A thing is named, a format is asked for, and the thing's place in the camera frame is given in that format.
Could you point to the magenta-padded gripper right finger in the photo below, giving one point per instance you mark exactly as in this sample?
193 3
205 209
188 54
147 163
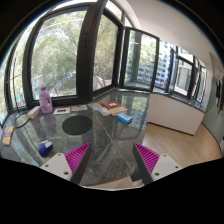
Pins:
152 166

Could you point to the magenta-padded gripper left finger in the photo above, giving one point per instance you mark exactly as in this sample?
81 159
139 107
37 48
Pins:
70 166

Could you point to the blue computer mouse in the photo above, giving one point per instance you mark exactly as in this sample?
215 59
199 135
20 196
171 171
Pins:
45 147

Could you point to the round black mouse pad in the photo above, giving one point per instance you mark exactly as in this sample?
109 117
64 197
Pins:
77 125

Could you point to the white framed card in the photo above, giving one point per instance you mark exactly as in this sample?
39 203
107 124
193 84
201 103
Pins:
62 110

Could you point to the blue white box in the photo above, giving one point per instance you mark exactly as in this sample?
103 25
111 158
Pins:
124 117

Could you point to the light blue book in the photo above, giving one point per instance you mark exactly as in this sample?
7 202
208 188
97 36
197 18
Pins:
103 111

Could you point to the small beige box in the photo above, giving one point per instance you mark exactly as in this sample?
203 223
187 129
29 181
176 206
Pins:
34 112

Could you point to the tan wooden box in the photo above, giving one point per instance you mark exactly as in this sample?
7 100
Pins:
118 110

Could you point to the yellow purple box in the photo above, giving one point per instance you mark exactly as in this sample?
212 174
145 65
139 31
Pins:
8 136

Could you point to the red book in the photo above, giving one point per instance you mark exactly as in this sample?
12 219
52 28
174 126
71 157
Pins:
111 105

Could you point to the purple plastic bottle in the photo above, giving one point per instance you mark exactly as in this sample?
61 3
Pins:
45 100

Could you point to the open black window frame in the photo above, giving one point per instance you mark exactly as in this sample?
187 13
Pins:
139 60

